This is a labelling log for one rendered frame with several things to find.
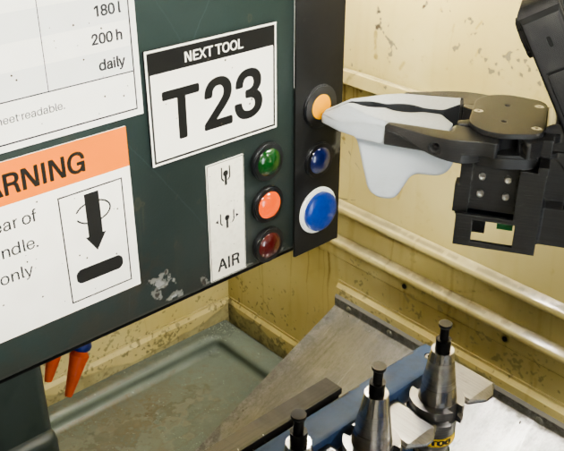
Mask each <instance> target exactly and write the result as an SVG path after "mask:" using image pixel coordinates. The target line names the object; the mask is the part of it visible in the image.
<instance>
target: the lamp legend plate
mask: <svg viewBox="0 0 564 451"><path fill-rule="evenodd" d="M205 171H206V190H207V208H208V227H209V263H210V282H211V283H213V282H215V281H218V280H219V279H221V278H223V277H227V276H229V275H231V274H233V273H235V272H237V271H239V270H241V269H243V268H246V255H245V218H244V154H239V155H237V156H234V157H230V158H227V159H224V160H221V161H218V162H217V163H214V164H211V165H208V166H205Z"/></svg>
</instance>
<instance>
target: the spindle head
mask: <svg viewBox="0 0 564 451"><path fill-rule="evenodd" d="M134 8H135V19H136V30H137V40H138V50H139V61H140V72H141V93H142V103H143V114H140V115H135V116H132V117H128V118H125V119H122V120H119V121H115V122H112V123H107V124H103V125H100V126H97V127H94V128H90V129H88V130H84V131H80V132H75V133H72V134H68V135H65V136H62V137H59V138H55V139H52V140H47V141H43V142H40V143H37V144H34V145H30V146H28V147H24V148H21V149H16V150H12V151H9V152H5V153H3V154H0V162H1V161H5V160H7V159H11V158H14V157H19V156H22V155H26V154H29V153H32V152H35V151H39V150H42V149H47V148H50V147H54V146H56V145H60V144H63V143H66V142H69V141H73V140H78V139H81V138H84V137H88V136H90V135H94V134H97V133H101V132H106V131H109V130H112V129H115V128H118V127H122V126H125V128H126V137H127V147H128V156H129V165H130V175H131V184H132V202H133V211H134V221H135V230H136V239H137V249H138V258H139V268H140V277H141V283H140V284H139V285H136V286H134V287H131V288H129V289H127V290H124V291H122V292H121V293H118V294H115V295H112V296H110V297H108V298H106V299H104V300H102V301H99V302H96V303H93V304H91V305H90V306H87V307H85V308H83V309H80V310H78V311H75V312H73V313H71V314H68V315H66V316H64V317H62V318H60V319H56V320H54V321H52V322H49V323H47V324H45V325H43V326H41V327H38V328H35V329H32V330H31V331H29V332H26V333H24V334H22V335H19V336H17V337H14V338H12V339H10V340H7V341H5V342H3V343H1V344H0V384H2V383H4V382H5V381H7V380H10V379H13V378H15V377H17V376H20V375H21V374H23V373H25V372H27V371H29V370H33V369H35V368H37V367H38V366H41V365H43V364H45V363H47V362H50V361H53V360H54V359H56V358H58V357H60V356H63V355H65V354H67V353H69V352H71V351H74V350H76V349H78V348H80V347H82V346H84V345H87V344H89V343H91V342H93V341H96V340H98V339H100V338H101V337H103V336H107V335H109V334H111V333H113V332H116V331H117V330H119V329H121V328H124V327H127V326H129V325H131V324H132V323H134V322H137V321H139V320H141V319H144V318H146V317H148V316H150V315H152V314H154V313H156V312H159V311H162V310H164V309H165V308H167V307H170V306H172V305H174V304H176V303H178V302H181V301H183V300H185V299H187V298H189V297H192V296H194V295H195V294H198V293H201V292H203V291H205V290H207V289H209V288H211V287H213V286H215V285H218V284H220V283H223V282H225V281H227V280H228V279H230V278H233V277H236V276H238V275H240V274H242V273H244V272H246V271H248V270H250V269H252V268H256V267H258V266H259V265H261V264H263V263H262V262H259V261H257V260H256V259H255V258H254V256H253V253H252V247H253V243H254V240H255V238H256V237H257V235H258V234H259V233H260V232H261V231H262V230H263V229H264V228H266V227H268V226H275V227H277V228H278V229H280V230H281V232H282V234H283V245H282V248H281V250H280V252H279V254H278V255H277V256H276V257H275V258H277V257H279V256H281V255H283V254H285V253H288V252H290V251H292V250H293V221H294V98H295V89H294V46H295V0H134ZM272 21H276V22H277V127H275V128H272V129H269V130H267V131H264V132H259V133H256V134H253V135H251V136H248V137H245V138H242V139H240V140H235V141H232V142H229V143H227V144H224V145H221V146H218V147H215V148H213V149H208V150H205V151H202V152H200V153H197V154H194V155H191V156H189V157H184V158H181V159H178V160H176V161H173V162H170V163H167V164H164V165H162V166H157V167H154V168H153V167H151V156H150V136H149V124H148V113H147V102H146V91H145V80H144V70H143V58H142V52H144V51H148V50H151V49H156V48H160V47H167V46H171V45H174V44H178V43H183V42H186V41H190V40H195V39H198V38H206V37H209V36H213V35H217V34H221V33H225V32H229V31H233V30H239V29H244V28H248V27H251V26H256V25H260V24H263V23H268V22H272ZM268 141H273V142H276V143H277V144H278V145H279V146H280V147H281V148H282V150H283V163H282V166H281V168H280V170H279V171H278V173H277V174H276V175H275V176H274V177H273V178H271V179H270V180H268V181H261V180H258V179H257V178H255V177H254V176H253V174H252V170H251V162H252V157H253V154H254V152H255V151H256V149H257V148H258V147H259V146H260V145H261V144H263V143H265V142H268ZM239 154H244V218H245V255H246V268H243V269H241V270H239V271H237V272H235V273H233V274H231V275H229V276H227V277H223V278H221V279H219V280H218V281H215V282H213V283H211V282H210V263H209V227H208V208H207V190H206V171H205V166H208V165H211V164H214V163H217V162H218V161H221V160H224V159H227V158H230V157H234V156H237V155H239ZM267 185H275V186H277V187H278V188H279V189H280V190H281V191H282V193H283V205H282V208H281V210H280V211H279V213H278V215H277V216H276V217H275V218H274V219H272V220H271V221H269V222H268V223H261V222H259V221H257V220H256V219H255V218H254V217H253V215H252V203H253V200H254V198H255V196H256V194H257V193H258V192H259V191H260V190H261V189H262V188H263V187H265V186H267ZM275 258H274V259H275Z"/></svg>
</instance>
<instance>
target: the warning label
mask: <svg viewBox="0 0 564 451"><path fill-rule="evenodd" d="M140 283H141V277H140V268H139V258H138V249H137V239H136V230H135V221H134V211H133V202H132V184H131V175H130V165H129V156H128V147H127V137H126V128H125V126H122V127H118V128H115V129H112V130H109V131H106V132H101V133H97V134H94V135H90V136H88V137H84V138H81V139H78V140H73V141H69V142H66V143H63V144H60V145H56V146H54V147H50V148H47V149H42V150H39V151H35V152H32V153H29V154H26V155H22V156H19V157H14V158H11V159H7V160H5V161H1V162H0V344H1V343H3V342H5V341H7V340H10V339H12V338H14V337H17V336H19V335H22V334H24V333H26V332H29V331H31V330H32V329H35V328H38V327H41V326H43V325H45V324H47V323H49V322H52V321H54V320H56V319H60V318H62V317H64V316H66V315H68V314H71V313H73V312H75V311H78V310H80V309H83V308H85V307H87V306H90V305H91V304H93V303H96V302H99V301H102V300H104V299H106V298H108V297H110V296H112V295H115V294H118V293H121V292H122V291H124V290H127V289H129V288H131V287H134V286H136V285H139V284H140Z"/></svg>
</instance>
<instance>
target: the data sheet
mask: <svg viewBox="0 0 564 451"><path fill-rule="evenodd" d="M140 114H143V103H142V93H141V72H140V61H139V50H138V40H137V30H136V19H135V8H134V0H0V154H3V153H5V152H9V151H12V150H16V149H21V148H24V147H28V146H30V145H34V144H37V143H40V142H43V141H47V140H52V139H55V138H59V137H62V136H65V135H68V134H72V133H75V132H80V131H84V130H88V129H90V128H94V127H97V126H100V125H103V124H107V123H112V122H115V121H119V120H122V119H125V118H128V117H132V116H135V115H140Z"/></svg>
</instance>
